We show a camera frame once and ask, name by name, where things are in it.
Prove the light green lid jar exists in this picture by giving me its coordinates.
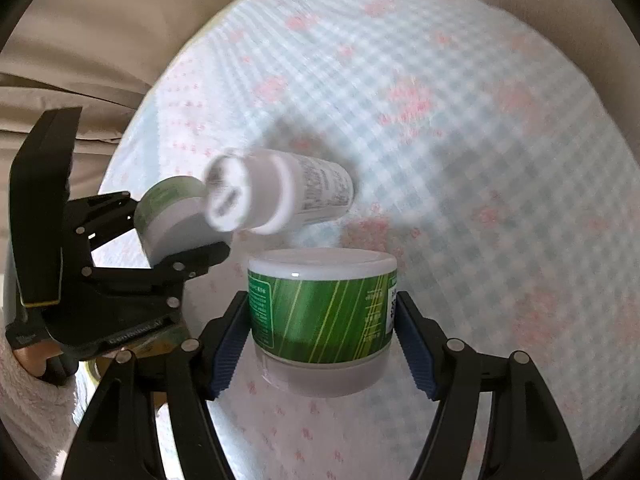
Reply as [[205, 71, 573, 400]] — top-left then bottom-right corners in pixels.
[[134, 176, 231, 266]]

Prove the white barcode bottle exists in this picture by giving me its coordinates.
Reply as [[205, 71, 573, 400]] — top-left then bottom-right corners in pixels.
[[204, 150, 355, 235]]

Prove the green label white jar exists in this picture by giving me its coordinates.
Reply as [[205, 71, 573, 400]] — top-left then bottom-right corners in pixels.
[[247, 248, 398, 398]]

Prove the yellow tape roll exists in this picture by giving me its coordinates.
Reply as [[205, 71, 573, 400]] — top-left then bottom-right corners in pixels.
[[85, 356, 113, 385]]

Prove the person's left hand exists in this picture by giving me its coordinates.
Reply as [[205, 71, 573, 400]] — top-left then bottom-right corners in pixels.
[[13, 340, 78, 387]]

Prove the white fluffy sleeve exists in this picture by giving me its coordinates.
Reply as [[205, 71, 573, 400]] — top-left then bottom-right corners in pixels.
[[1, 337, 86, 479]]

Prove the beige curtain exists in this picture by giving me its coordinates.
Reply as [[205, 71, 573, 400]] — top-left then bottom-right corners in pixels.
[[0, 0, 281, 271]]

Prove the blue checked bed sheet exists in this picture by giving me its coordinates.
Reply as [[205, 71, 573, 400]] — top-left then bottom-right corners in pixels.
[[101, 0, 639, 474]]

